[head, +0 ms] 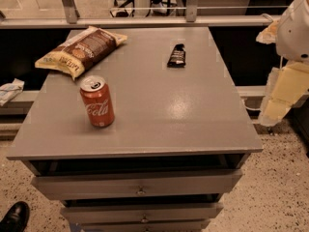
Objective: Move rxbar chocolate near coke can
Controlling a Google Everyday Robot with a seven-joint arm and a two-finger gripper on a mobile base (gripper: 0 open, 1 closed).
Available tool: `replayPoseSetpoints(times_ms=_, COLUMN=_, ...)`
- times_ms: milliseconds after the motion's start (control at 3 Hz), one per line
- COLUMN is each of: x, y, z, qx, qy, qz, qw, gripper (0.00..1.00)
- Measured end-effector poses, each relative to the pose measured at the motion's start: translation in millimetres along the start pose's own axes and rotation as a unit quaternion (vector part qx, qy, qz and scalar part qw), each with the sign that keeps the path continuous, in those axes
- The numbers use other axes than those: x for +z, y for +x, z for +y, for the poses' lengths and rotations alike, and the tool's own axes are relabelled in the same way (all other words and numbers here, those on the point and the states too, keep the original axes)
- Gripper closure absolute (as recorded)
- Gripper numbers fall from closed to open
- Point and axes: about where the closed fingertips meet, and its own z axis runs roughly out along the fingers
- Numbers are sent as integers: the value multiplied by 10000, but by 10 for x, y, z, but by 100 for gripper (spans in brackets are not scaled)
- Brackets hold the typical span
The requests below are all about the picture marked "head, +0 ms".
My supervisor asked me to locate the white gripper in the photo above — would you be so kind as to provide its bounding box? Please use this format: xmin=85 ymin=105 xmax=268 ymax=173
xmin=256 ymin=0 xmax=309 ymax=127

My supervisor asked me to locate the black rxbar chocolate bar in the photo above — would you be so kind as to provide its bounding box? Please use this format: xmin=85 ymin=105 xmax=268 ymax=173
xmin=167 ymin=43 xmax=185 ymax=68

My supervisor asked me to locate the red coke can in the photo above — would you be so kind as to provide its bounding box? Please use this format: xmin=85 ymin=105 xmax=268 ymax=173
xmin=80 ymin=75 xmax=115 ymax=128

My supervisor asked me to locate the top grey drawer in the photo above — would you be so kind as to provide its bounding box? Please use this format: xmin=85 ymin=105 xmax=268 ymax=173
xmin=32 ymin=169 xmax=242 ymax=200

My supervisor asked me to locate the grey drawer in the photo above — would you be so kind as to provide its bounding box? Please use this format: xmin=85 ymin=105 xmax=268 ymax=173
xmin=76 ymin=220 xmax=210 ymax=232
xmin=32 ymin=169 xmax=242 ymax=200
xmin=61 ymin=203 xmax=223 ymax=224

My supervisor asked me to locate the grey drawer cabinet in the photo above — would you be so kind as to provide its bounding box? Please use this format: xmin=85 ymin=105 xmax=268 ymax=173
xmin=5 ymin=27 xmax=264 ymax=232

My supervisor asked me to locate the black office chair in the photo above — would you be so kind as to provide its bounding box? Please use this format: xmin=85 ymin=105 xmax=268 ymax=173
xmin=110 ymin=0 xmax=151 ymax=17

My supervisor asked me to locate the brown yellow chip bag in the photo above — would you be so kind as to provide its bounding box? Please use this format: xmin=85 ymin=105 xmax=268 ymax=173
xmin=35 ymin=26 xmax=127 ymax=79

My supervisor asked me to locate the grey metal railing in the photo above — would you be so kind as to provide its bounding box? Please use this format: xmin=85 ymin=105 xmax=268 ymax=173
xmin=0 ymin=0 xmax=292 ymax=29

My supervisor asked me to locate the bottom grey drawer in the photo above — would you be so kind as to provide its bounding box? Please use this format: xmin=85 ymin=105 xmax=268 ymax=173
xmin=76 ymin=220 xmax=210 ymax=232

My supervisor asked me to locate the middle grey drawer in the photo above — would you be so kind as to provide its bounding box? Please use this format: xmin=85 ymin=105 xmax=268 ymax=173
xmin=61 ymin=203 xmax=223 ymax=224

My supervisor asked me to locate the white folded cloth packet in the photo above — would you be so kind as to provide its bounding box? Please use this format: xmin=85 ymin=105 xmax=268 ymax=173
xmin=0 ymin=78 xmax=24 ymax=106

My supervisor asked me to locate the black leather shoe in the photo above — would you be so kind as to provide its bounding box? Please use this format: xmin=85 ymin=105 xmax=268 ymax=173
xmin=0 ymin=201 xmax=30 ymax=232

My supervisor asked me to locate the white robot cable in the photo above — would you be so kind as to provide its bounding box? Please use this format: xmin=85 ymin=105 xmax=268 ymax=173
xmin=241 ymin=97 xmax=264 ymax=112

